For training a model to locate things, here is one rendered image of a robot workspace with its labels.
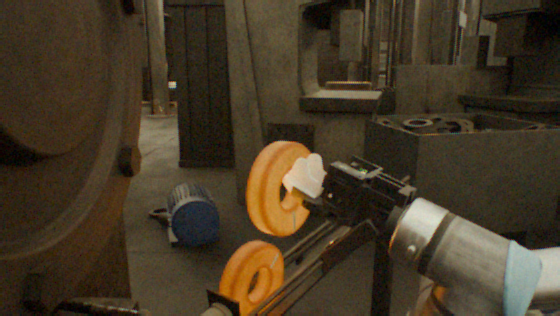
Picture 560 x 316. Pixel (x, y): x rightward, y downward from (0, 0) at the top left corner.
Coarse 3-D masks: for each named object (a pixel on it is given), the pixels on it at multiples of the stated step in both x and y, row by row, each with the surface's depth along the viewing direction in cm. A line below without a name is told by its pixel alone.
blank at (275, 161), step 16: (272, 144) 64; (288, 144) 63; (256, 160) 62; (272, 160) 60; (288, 160) 63; (256, 176) 60; (272, 176) 61; (256, 192) 60; (272, 192) 61; (288, 192) 70; (256, 208) 60; (272, 208) 62; (288, 208) 66; (304, 208) 69; (256, 224) 63; (272, 224) 62; (288, 224) 66
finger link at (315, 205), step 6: (294, 186) 61; (294, 192) 61; (300, 192) 60; (294, 198) 61; (300, 198) 60; (306, 198) 59; (312, 198) 59; (318, 198) 59; (300, 204) 60; (306, 204) 59; (312, 204) 58; (318, 204) 58; (312, 210) 58; (318, 210) 58; (324, 210) 58; (324, 216) 57; (330, 216) 58
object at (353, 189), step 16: (352, 160) 61; (336, 176) 57; (352, 176) 54; (368, 176) 55; (384, 176) 57; (336, 192) 57; (352, 192) 55; (368, 192) 55; (384, 192) 55; (400, 192) 52; (336, 208) 57; (352, 208) 55; (368, 208) 56; (384, 208) 55; (400, 208) 53; (352, 224) 58; (384, 224) 55; (384, 240) 54
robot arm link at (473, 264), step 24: (456, 216) 51; (432, 240) 49; (456, 240) 48; (480, 240) 47; (504, 240) 48; (432, 264) 49; (456, 264) 47; (480, 264) 46; (504, 264) 45; (528, 264) 45; (456, 288) 48; (480, 288) 46; (504, 288) 44; (528, 288) 43; (456, 312) 48; (480, 312) 47; (504, 312) 45
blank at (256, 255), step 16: (256, 240) 76; (240, 256) 71; (256, 256) 72; (272, 256) 76; (224, 272) 70; (240, 272) 69; (272, 272) 77; (224, 288) 69; (240, 288) 70; (256, 288) 78; (272, 288) 78; (240, 304) 70; (256, 304) 74
